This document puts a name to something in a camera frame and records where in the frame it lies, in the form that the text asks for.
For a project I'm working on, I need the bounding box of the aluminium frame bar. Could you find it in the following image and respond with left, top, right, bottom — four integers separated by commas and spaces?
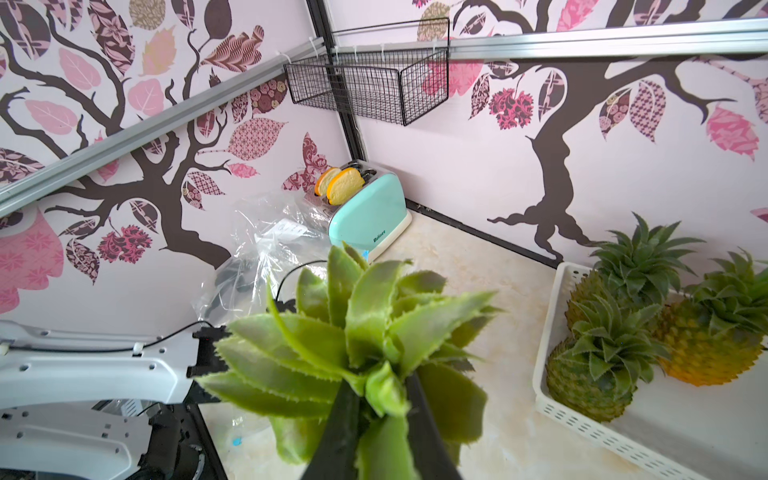
1, 37, 324, 216
326, 16, 768, 61

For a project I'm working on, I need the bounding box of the silver toaster mint side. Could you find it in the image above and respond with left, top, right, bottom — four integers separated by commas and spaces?
304, 161, 412, 263

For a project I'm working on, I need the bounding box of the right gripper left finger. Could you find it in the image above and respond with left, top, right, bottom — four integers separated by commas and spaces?
301, 383, 361, 480

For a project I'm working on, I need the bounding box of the black wire wall basket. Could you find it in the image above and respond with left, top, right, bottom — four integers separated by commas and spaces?
283, 16, 451, 126

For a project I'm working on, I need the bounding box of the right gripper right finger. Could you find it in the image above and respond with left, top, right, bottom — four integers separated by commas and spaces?
405, 373, 462, 480

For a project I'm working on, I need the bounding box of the white plastic basket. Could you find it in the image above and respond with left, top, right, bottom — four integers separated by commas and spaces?
532, 262, 767, 479

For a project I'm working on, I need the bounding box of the aluminium frame bar left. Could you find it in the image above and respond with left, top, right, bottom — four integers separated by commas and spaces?
1, 37, 324, 216

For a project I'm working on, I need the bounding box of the right bread slice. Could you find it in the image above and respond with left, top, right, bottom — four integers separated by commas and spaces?
326, 167, 365, 206

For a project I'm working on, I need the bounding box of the pineapple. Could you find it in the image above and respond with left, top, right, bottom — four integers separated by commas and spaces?
654, 250, 767, 387
197, 245, 497, 479
545, 296, 668, 423
565, 214, 701, 338

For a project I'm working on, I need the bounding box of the bread slice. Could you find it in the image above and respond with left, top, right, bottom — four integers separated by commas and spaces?
326, 167, 365, 206
314, 167, 341, 197

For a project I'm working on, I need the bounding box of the aluminium frame bar back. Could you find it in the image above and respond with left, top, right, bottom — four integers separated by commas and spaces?
326, 16, 768, 61

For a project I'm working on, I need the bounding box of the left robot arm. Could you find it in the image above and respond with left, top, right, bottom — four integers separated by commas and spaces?
1, 320, 226, 479

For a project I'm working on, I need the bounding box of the left bread slice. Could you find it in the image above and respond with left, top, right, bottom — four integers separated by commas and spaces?
314, 167, 341, 197

